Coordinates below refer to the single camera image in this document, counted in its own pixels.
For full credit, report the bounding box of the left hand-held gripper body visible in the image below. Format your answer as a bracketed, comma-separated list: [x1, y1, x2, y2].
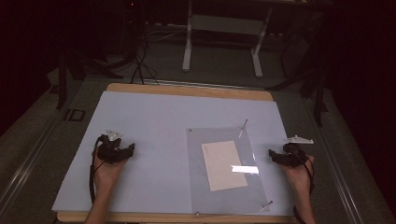
[96, 129, 126, 165]

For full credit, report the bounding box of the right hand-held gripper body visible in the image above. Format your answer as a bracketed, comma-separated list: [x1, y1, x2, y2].
[280, 134, 315, 168]

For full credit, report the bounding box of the photo print card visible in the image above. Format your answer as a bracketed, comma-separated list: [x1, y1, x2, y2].
[201, 140, 249, 192]

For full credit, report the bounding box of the clear acrylic photo frame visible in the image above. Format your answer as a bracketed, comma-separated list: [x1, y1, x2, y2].
[186, 126, 271, 217]

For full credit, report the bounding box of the person's right hand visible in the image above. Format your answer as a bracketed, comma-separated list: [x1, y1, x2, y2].
[281, 155, 316, 201]

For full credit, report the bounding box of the person's left hand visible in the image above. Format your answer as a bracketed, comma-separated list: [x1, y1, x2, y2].
[92, 156, 127, 196]

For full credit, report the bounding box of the pale blue table mat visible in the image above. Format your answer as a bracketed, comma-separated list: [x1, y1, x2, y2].
[51, 90, 295, 217]

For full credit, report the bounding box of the black metal stand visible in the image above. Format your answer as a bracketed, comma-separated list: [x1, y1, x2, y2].
[266, 12, 331, 128]
[55, 46, 125, 110]

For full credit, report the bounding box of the dark equipment tower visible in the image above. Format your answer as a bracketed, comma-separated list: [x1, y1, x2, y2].
[120, 0, 148, 59]

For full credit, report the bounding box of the white power strip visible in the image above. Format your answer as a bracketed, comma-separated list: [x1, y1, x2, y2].
[146, 21, 189, 32]

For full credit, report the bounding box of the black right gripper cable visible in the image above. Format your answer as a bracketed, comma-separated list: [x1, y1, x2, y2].
[292, 150, 316, 224]

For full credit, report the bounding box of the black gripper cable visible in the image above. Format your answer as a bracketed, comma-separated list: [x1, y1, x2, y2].
[292, 150, 316, 224]
[89, 135, 106, 204]

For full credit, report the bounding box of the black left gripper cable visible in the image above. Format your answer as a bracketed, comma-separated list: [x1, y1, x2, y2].
[89, 135, 106, 204]

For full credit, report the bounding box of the long metal frame pin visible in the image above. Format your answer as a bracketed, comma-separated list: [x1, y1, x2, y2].
[261, 200, 275, 213]
[238, 119, 249, 139]

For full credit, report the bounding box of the metal floor rail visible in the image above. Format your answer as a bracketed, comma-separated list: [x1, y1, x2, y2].
[302, 98, 365, 224]
[0, 116, 64, 216]

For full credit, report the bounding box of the black rectangular floor bracket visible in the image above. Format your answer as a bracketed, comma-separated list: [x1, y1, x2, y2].
[63, 108, 87, 122]

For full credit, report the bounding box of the bundle of black floor cables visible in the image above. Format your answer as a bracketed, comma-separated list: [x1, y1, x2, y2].
[130, 29, 161, 86]

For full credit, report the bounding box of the white metal desk frame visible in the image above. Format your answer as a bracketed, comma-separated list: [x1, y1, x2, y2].
[181, 0, 275, 79]

